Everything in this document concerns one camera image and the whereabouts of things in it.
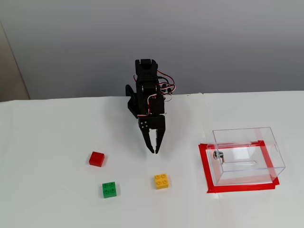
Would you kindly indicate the red tape frame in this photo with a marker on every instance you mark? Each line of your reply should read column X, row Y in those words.
column 237, row 188

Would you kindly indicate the yellow lego brick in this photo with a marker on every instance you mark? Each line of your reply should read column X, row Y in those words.
column 162, row 181

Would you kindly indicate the green lego brick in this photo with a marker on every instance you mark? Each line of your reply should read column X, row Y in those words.
column 109, row 189

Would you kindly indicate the red lego brick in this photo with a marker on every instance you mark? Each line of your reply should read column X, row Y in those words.
column 97, row 158

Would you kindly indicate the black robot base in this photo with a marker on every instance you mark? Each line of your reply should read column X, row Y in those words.
column 132, row 104

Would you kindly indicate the metal box lock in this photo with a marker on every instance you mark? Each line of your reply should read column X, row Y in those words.
column 218, row 155

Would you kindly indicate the transparent plastic box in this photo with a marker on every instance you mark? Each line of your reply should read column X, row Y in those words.
column 247, row 175

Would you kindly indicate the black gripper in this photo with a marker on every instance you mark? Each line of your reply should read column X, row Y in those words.
column 155, row 125

